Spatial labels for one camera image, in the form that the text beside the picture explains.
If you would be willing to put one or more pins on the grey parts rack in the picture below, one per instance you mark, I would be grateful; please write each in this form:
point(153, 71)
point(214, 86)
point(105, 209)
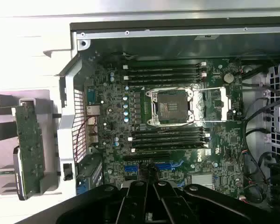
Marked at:
point(46, 112)

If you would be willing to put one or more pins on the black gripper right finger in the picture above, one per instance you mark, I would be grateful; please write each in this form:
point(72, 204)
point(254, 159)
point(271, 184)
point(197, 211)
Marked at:
point(175, 205)

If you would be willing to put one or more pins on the CPU socket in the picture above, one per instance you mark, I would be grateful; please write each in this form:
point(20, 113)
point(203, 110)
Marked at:
point(172, 107)

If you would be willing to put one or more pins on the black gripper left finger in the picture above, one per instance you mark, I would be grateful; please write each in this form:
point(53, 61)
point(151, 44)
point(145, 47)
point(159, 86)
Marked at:
point(130, 205)

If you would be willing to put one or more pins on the black RAM stick green label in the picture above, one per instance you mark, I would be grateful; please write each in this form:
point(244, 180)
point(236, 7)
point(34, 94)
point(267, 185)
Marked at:
point(168, 146)

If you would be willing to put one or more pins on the open black PC case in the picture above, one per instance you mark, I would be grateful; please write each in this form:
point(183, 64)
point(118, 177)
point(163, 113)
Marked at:
point(67, 130)

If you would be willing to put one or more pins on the long black expansion slot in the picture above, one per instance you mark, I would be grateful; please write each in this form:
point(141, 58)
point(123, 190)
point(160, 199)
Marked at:
point(144, 156)

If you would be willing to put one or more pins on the green motherboard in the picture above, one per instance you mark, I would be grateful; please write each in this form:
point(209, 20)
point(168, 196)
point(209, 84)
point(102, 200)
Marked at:
point(116, 98)

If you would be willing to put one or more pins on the metal socket cover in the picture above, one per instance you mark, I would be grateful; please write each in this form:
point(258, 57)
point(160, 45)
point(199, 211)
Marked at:
point(225, 105)

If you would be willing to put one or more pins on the silver chipset heatsink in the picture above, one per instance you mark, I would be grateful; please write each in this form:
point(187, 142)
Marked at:
point(200, 179)

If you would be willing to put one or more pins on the coin cell battery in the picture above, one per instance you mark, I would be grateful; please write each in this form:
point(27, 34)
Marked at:
point(228, 77)

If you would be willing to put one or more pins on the blue expansion slot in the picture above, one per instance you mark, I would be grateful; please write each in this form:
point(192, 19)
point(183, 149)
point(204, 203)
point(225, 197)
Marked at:
point(168, 166)

